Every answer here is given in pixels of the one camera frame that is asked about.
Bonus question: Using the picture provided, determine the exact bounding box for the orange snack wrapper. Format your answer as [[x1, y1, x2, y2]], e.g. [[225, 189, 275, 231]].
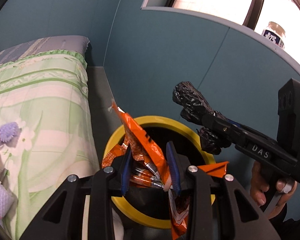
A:
[[101, 99, 230, 240]]

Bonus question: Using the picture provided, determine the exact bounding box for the black plastic bag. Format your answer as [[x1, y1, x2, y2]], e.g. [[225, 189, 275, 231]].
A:
[[172, 81, 231, 155]]

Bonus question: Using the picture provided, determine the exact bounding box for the purple foam fruit net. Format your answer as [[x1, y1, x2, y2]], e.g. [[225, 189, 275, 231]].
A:
[[0, 183, 14, 220]]

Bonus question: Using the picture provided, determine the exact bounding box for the yellow rimmed trash bin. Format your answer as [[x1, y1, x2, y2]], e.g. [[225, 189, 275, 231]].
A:
[[102, 115, 216, 230]]

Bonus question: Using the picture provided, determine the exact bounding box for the person's right hand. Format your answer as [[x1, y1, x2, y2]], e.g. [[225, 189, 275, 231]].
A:
[[250, 160, 298, 219]]

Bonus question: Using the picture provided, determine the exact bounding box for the green floral quilt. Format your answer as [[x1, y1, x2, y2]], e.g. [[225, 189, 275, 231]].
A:
[[0, 50, 100, 239]]

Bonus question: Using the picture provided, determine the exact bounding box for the black tracking camera module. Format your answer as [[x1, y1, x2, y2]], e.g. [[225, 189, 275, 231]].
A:
[[276, 79, 300, 160]]

